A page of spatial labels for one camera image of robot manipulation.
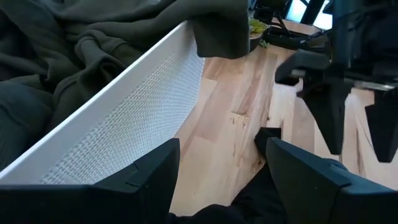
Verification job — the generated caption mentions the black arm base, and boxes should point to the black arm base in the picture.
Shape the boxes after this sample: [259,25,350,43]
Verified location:
[264,26,331,50]

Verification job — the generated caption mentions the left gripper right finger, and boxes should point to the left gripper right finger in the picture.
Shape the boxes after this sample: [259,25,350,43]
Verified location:
[266,137,398,224]

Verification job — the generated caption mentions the dark teal ribbed garment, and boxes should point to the dark teal ribbed garment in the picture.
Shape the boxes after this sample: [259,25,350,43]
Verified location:
[0,80,54,171]

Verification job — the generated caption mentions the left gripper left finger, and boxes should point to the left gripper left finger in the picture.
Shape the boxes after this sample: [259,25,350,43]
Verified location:
[0,138,181,224]

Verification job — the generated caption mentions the bowl with green contents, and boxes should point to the bowl with green contents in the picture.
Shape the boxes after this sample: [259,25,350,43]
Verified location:
[248,17,272,53]

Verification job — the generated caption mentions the dark grey garment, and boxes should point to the dark grey garment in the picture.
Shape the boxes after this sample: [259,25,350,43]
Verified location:
[0,0,251,133]

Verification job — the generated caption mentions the white woven plastic laundry basket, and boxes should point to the white woven plastic laundry basket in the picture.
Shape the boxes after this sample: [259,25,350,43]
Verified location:
[0,20,206,186]

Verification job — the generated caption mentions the thick black frame post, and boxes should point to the thick black frame post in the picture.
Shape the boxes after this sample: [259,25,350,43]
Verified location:
[300,0,326,26]

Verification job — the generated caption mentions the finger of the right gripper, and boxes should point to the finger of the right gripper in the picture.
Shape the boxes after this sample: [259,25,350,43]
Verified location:
[297,77,355,156]
[365,90,398,163]

